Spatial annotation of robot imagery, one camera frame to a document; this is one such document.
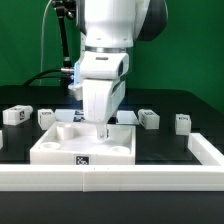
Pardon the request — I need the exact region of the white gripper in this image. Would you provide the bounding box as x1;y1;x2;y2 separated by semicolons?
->
83;79;125;140

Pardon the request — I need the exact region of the white square table top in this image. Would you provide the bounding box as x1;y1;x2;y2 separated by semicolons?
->
30;122;136;165

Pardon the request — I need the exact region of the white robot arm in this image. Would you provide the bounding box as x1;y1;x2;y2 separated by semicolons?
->
70;0;168;139

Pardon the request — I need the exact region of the white sheet with markers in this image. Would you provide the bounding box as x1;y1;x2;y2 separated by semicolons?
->
55;109;139;125

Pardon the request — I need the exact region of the white U-shaped fence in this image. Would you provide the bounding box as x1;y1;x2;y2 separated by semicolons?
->
0;133;224;192

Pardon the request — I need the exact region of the white cable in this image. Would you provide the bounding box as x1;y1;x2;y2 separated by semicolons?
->
39;0;54;87

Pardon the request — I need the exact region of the black cable bundle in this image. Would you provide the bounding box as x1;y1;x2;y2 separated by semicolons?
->
22;68;75;87

